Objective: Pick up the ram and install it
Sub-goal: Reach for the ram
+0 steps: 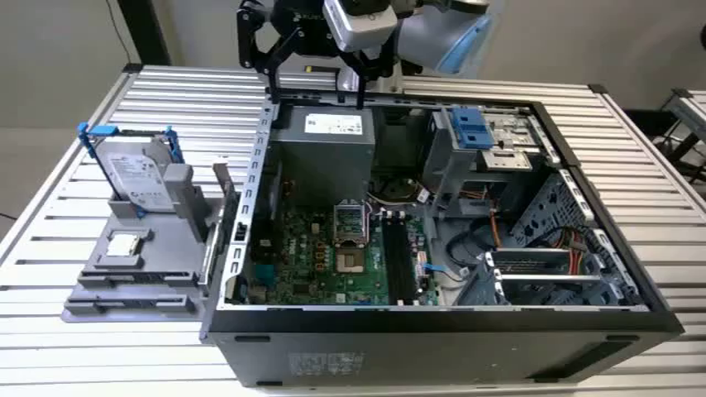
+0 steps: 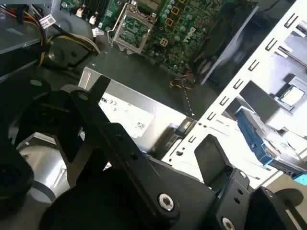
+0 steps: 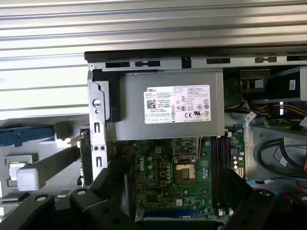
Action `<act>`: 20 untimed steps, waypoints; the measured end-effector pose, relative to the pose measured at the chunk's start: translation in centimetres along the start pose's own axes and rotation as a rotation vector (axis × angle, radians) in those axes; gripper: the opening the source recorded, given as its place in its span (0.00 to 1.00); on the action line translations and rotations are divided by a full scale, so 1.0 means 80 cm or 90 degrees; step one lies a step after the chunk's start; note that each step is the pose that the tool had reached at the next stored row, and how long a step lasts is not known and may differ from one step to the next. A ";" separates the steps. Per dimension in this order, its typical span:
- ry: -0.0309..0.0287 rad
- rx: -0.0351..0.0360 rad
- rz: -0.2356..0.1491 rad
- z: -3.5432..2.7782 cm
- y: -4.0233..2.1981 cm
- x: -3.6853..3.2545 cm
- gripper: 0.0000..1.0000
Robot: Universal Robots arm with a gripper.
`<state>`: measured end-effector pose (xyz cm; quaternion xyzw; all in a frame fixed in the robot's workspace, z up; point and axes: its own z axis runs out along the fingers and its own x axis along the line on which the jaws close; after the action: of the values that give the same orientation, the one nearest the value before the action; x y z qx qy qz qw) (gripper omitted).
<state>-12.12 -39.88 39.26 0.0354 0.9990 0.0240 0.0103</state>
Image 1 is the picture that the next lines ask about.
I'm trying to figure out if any metal slat side table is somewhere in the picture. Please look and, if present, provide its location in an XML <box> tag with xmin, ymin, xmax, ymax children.
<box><xmin>652</xmin><ymin>87</ymin><xmax>706</xmax><ymax>183</ymax></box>

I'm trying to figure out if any green motherboard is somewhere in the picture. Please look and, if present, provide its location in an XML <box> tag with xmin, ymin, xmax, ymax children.
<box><xmin>244</xmin><ymin>198</ymin><xmax>442</xmax><ymax>307</ymax></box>

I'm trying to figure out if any metal drive cage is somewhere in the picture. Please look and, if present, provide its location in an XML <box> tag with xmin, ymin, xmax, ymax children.
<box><xmin>423</xmin><ymin>107</ymin><xmax>552</xmax><ymax>216</ymax></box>

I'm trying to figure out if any metal disk bay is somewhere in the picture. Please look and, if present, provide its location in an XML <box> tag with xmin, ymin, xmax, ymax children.
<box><xmin>456</xmin><ymin>247</ymin><xmax>630</xmax><ymax>307</ymax></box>

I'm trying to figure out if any black vertical post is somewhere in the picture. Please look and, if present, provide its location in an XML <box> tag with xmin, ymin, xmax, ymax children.
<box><xmin>117</xmin><ymin>0</ymin><xmax>172</xmax><ymax>67</ymax></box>

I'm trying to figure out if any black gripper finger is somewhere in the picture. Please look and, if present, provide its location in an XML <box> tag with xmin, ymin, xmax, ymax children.
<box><xmin>339</xmin><ymin>50</ymin><xmax>395</xmax><ymax>111</ymax></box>
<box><xmin>236</xmin><ymin>0</ymin><xmax>305</xmax><ymax>105</ymax></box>

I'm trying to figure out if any blue disk carrier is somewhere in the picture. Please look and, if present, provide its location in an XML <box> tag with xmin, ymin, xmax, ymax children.
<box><xmin>74</xmin><ymin>122</ymin><xmax>183</xmax><ymax>218</ymax></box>

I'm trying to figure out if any blue drive latch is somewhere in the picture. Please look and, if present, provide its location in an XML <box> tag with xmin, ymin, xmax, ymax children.
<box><xmin>448</xmin><ymin>108</ymin><xmax>492</xmax><ymax>151</ymax></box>

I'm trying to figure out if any silver hard disk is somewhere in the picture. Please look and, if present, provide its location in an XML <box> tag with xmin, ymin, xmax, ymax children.
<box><xmin>92</xmin><ymin>130</ymin><xmax>177</xmax><ymax>214</ymax></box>

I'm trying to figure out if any black cable bundle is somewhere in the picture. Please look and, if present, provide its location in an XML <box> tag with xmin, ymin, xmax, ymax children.
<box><xmin>443</xmin><ymin>225</ymin><xmax>498</xmax><ymax>282</ymax></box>

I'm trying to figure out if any orange wire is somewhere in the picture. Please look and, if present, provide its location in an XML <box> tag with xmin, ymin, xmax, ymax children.
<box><xmin>487</xmin><ymin>210</ymin><xmax>503</xmax><ymax>249</ymax></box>

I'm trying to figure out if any round cooling fan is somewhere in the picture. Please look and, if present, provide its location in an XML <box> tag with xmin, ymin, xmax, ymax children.
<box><xmin>368</xmin><ymin>175</ymin><xmax>420</xmax><ymax>203</ymax></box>

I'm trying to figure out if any black RAM slot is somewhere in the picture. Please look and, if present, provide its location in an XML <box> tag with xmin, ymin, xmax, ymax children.
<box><xmin>397</xmin><ymin>213</ymin><xmax>419</xmax><ymax>306</ymax></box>
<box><xmin>383</xmin><ymin>213</ymin><xmax>401</xmax><ymax>306</ymax></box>

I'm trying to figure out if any red yellow wire bundle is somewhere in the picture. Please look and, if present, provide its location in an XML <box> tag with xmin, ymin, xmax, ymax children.
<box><xmin>554</xmin><ymin>229</ymin><xmax>590</xmax><ymax>277</ymax></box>

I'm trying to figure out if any grey power supply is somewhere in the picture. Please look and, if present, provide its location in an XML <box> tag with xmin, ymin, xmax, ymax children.
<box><xmin>269</xmin><ymin>105</ymin><xmax>377</xmax><ymax>208</ymax></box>

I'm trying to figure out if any silver CPU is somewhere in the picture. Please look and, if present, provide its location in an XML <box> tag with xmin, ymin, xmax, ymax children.
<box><xmin>105</xmin><ymin>233</ymin><xmax>143</xmax><ymax>257</ymax></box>

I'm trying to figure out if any metal socket cover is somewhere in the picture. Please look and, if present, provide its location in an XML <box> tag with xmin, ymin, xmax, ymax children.
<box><xmin>333</xmin><ymin>200</ymin><xmax>369</xmax><ymax>246</ymax></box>

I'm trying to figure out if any CPU socket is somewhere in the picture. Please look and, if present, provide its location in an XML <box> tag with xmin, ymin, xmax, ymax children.
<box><xmin>335</xmin><ymin>246</ymin><xmax>368</xmax><ymax>274</ymax></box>

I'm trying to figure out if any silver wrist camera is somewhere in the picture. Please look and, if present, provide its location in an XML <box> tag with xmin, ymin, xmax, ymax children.
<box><xmin>321</xmin><ymin>0</ymin><xmax>397</xmax><ymax>53</ymax></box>

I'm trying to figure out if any black PC case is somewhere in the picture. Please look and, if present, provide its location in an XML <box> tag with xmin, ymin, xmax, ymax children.
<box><xmin>197</xmin><ymin>84</ymin><xmax>684</xmax><ymax>390</ymax></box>

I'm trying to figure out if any grey parts rack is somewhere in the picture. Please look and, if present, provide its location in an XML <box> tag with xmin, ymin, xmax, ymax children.
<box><xmin>58</xmin><ymin>163</ymin><xmax>221</xmax><ymax>323</ymax></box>

